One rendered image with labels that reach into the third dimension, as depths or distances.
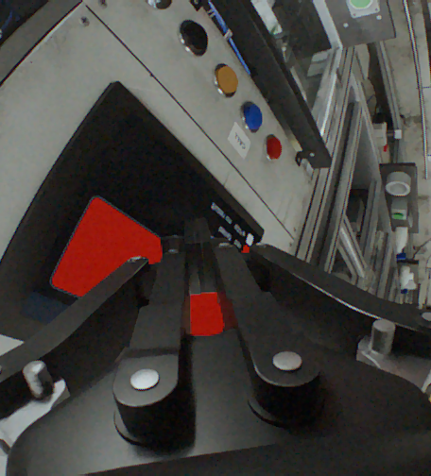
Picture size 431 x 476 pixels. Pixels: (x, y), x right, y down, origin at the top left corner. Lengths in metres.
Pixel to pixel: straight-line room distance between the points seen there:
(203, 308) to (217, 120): 0.20
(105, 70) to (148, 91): 0.04
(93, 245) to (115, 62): 0.15
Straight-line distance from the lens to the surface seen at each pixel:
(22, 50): 0.25
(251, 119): 0.36
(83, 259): 0.20
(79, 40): 0.26
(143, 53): 0.28
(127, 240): 0.22
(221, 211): 0.29
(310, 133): 0.45
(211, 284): 0.16
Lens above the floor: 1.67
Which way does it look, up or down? 17 degrees down
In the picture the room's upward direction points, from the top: 158 degrees counter-clockwise
